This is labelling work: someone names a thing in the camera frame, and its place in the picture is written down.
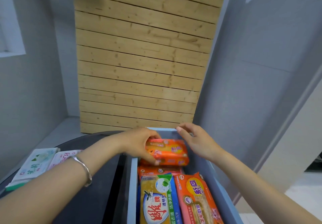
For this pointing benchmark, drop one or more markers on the grey plastic bin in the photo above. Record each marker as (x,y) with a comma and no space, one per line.
(216,181)

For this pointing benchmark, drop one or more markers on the person's right hand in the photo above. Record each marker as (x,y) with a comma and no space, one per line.
(201,143)

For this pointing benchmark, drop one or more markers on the person's right thumb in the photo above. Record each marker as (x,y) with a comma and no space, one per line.
(187,144)

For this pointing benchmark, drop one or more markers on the person's left forearm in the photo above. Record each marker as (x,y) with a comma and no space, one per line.
(60,181)

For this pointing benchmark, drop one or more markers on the yellow and blue soap packet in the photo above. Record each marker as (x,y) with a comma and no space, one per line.
(157,201)

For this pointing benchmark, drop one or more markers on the person's right forearm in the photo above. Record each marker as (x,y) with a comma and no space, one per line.
(251,191)

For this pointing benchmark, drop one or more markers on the person's left hand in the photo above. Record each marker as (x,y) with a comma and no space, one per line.
(134,142)

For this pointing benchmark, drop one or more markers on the pink and white packet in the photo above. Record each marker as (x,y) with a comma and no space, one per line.
(61,157)

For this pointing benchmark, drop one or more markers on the wooden slat pallet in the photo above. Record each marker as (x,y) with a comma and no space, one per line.
(140,55)

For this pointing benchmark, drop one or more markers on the green and white packet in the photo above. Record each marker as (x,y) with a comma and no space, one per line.
(34,166)

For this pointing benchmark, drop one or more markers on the person's left thumb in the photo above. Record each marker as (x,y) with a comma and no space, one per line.
(149,158)

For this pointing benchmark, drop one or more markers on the pink and orange soap packet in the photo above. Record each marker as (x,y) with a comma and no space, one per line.
(198,201)

